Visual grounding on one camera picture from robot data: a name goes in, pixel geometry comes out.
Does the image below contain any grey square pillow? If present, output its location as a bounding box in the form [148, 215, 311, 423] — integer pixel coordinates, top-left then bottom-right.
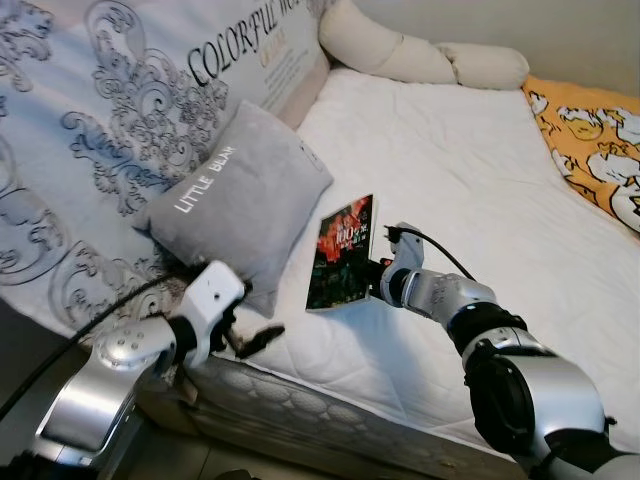
[148, 100, 334, 319]

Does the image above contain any beige quilted mattress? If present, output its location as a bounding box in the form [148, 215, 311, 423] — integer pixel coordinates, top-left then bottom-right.
[135, 335, 536, 480]

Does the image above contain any short beige bolster pillow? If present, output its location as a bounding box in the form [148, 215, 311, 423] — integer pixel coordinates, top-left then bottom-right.
[437, 43, 531, 91]

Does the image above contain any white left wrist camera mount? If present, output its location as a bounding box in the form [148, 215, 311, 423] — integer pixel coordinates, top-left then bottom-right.
[178, 260, 248, 369]

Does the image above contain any white quilted mattress pad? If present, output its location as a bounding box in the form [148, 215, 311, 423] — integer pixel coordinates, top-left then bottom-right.
[185, 68, 640, 456]

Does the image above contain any light grey right wrist camera mount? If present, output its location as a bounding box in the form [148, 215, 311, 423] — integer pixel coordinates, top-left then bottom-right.
[385, 222, 426, 276]

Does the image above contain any yellow cartoon egg print blanket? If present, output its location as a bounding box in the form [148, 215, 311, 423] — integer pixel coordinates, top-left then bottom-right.
[522, 75, 640, 233]

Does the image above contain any dark book with red cover art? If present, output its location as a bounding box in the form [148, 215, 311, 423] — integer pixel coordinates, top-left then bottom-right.
[305, 193, 377, 312]

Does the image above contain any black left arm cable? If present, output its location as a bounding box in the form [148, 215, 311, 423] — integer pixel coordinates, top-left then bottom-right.
[0, 275, 186, 421]

